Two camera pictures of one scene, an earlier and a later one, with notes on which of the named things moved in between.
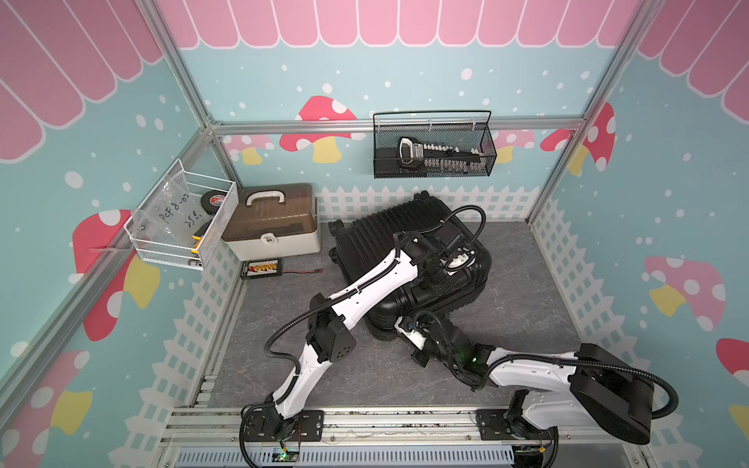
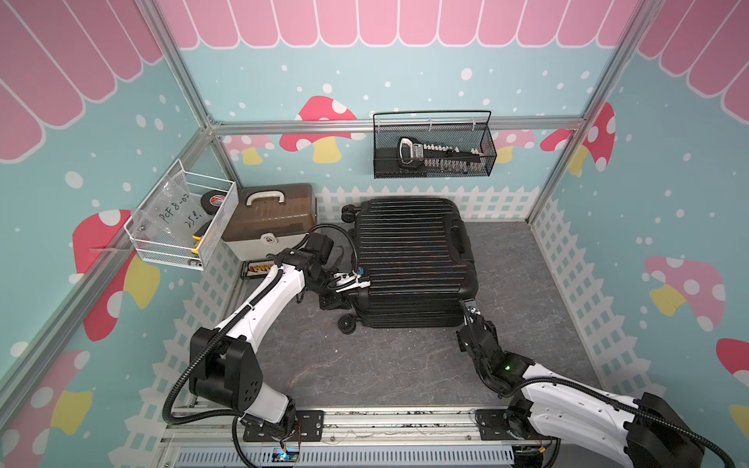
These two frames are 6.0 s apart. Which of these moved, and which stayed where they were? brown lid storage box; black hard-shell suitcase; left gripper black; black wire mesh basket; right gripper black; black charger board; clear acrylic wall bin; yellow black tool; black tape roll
Moved: right gripper black; black hard-shell suitcase; left gripper black
Stayed: black wire mesh basket; clear acrylic wall bin; black charger board; black tape roll; brown lid storage box; yellow black tool
